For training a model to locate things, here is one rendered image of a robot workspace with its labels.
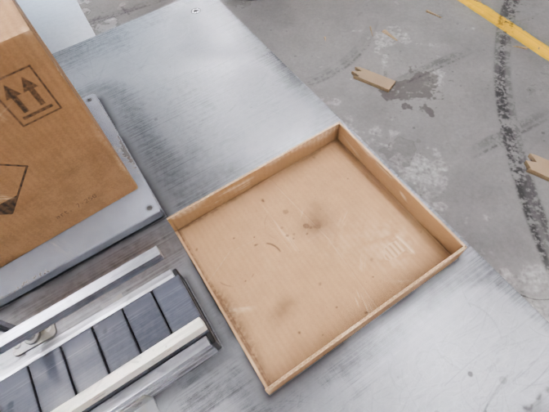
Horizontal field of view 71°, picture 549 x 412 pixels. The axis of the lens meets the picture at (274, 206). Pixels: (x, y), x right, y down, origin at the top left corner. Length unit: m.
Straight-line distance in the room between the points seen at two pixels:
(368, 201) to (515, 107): 1.54
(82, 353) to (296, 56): 1.83
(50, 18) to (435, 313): 0.97
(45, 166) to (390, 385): 0.48
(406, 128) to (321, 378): 1.45
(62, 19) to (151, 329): 0.76
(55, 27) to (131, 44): 0.20
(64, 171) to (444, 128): 1.59
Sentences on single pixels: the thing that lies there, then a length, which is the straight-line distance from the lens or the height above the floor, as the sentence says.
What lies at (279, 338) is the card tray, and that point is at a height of 0.83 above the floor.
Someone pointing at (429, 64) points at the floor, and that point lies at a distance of 2.14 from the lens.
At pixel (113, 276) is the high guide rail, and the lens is 0.43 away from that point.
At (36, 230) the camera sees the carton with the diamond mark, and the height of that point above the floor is 0.88.
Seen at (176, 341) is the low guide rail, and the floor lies 0.92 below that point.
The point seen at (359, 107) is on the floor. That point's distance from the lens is 1.87.
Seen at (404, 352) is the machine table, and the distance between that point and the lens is 0.52.
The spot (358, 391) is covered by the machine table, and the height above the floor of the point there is 0.83.
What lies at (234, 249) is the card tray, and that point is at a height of 0.83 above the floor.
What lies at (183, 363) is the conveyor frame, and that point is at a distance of 0.47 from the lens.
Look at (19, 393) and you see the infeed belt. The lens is 0.54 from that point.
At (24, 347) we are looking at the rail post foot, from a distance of 0.61.
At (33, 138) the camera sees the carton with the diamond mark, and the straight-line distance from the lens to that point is 0.51.
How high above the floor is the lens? 1.33
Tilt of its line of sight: 60 degrees down
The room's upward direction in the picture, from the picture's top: 7 degrees counter-clockwise
